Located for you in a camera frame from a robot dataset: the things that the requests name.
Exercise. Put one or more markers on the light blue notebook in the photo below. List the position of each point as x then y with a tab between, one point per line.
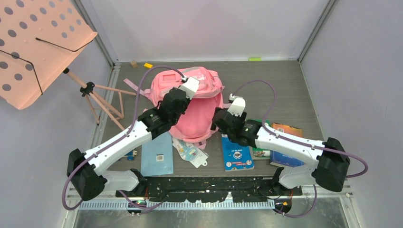
157	156

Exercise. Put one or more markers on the yellow blue toy car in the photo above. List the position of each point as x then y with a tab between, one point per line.
130	156

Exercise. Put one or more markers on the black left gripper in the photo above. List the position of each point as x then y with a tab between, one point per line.
187	101

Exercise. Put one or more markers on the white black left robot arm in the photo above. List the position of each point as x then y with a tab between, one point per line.
88	171

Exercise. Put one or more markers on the small wooden cube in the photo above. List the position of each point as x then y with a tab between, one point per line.
134	64

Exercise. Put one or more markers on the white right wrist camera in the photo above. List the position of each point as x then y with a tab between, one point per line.
237	105

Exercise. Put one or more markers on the green paperback book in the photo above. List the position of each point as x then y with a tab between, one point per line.
259	153

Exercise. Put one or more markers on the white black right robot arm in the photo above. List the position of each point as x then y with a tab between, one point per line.
321	166

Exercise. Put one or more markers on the white slotted cable duct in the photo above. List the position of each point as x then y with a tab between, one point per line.
123	204

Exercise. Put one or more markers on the dark blue orange book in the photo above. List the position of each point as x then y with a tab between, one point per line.
280	159

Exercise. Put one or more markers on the blue paperback book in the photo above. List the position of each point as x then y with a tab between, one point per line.
235	156

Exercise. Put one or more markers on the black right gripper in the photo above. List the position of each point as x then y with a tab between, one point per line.
244	117

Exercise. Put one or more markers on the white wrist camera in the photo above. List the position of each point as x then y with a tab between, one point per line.
190	87
237	105

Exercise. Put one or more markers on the packaged blue correction tape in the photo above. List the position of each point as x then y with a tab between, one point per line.
190	153

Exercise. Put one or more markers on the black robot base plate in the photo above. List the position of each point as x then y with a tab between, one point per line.
209	189

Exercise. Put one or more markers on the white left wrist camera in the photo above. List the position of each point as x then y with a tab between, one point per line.
190	87

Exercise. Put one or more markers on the pink perforated music stand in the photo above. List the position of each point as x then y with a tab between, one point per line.
39	39

